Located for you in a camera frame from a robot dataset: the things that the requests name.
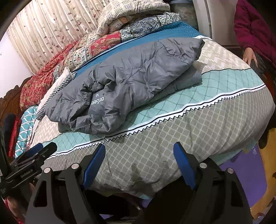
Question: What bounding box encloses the grey puffer jacket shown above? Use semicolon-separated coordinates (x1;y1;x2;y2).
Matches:
45;37;204;134

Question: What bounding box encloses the bystander hand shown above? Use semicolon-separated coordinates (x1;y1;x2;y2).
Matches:
242;48;258;66

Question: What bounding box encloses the teal white lattice pillow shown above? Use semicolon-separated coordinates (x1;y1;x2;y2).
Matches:
15;105;38;158

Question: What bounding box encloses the purple floor mat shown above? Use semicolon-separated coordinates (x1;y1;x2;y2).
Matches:
148;145;267;218

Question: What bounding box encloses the carved wooden headboard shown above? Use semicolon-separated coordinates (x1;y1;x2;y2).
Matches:
0;77;31;126

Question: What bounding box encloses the patterned teal beige bedspread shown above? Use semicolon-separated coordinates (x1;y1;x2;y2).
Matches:
31;22;275;196

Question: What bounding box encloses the red floral patchwork quilt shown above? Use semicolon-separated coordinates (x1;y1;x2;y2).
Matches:
19;12;181;111

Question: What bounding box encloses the striped leaf pattern curtain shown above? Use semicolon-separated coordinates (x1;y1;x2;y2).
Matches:
7;0;108;73

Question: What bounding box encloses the person in maroon jacket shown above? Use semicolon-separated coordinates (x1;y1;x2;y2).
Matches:
234;1;275;74

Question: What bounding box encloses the cream printed folded blanket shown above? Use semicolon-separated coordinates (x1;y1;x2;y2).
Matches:
96;0;170;37

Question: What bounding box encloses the white cabinet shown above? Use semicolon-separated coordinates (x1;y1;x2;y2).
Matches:
193;0;238;47

